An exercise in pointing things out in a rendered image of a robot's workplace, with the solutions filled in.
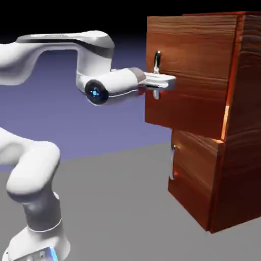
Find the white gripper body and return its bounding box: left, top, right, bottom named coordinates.
left=143, top=71, right=176, bottom=91

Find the straight silver door handle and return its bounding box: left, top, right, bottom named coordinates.
left=152, top=50, right=162, bottom=100

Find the large wooden cabinet door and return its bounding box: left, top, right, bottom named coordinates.
left=144, top=15, right=240, bottom=141

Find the reddish brown wooden cabinet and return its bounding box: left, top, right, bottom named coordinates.
left=144, top=11, right=261, bottom=234

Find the small wooden cabinet door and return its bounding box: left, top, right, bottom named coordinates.
left=168, top=129, right=225, bottom=232

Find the curved silver door handle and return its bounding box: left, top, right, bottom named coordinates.
left=168, top=144, right=179, bottom=181

